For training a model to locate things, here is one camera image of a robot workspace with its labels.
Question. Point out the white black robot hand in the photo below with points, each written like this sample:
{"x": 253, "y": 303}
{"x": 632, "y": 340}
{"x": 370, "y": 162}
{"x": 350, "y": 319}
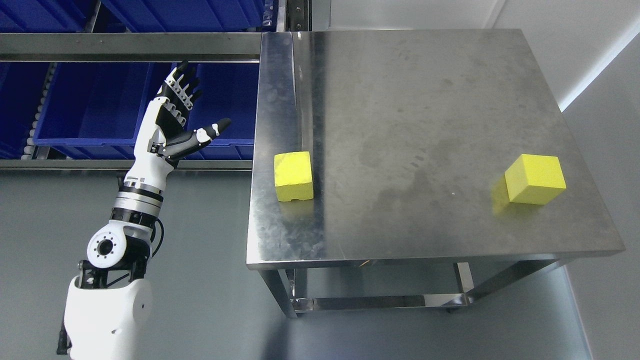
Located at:
{"x": 162, "y": 123}

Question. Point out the yellow foam block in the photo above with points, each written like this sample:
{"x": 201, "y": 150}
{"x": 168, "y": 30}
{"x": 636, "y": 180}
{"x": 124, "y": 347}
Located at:
{"x": 293, "y": 176}
{"x": 534, "y": 179}

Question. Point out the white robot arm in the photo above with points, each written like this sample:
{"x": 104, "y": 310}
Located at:
{"x": 110, "y": 300}

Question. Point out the blue bin upper middle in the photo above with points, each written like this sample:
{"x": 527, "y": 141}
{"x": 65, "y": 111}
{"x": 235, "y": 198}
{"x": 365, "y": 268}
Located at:
{"x": 187, "y": 16}

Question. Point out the metal roller shelf rack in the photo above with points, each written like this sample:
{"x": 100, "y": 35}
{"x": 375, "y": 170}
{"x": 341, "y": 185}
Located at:
{"x": 214, "y": 47}

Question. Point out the large blue plastic bin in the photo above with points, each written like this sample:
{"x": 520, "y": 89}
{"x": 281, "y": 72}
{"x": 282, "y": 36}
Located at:
{"x": 93, "y": 111}

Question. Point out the blue bin far left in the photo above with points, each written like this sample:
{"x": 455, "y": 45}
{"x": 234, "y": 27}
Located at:
{"x": 21, "y": 85}

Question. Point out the blue bin upper left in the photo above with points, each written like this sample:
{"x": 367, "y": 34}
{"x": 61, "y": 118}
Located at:
{"x": 44, "y": 16}

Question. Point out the stainless steel table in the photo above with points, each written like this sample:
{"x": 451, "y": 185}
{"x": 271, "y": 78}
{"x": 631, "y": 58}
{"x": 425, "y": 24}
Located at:
{"x": 410, "y": 133}

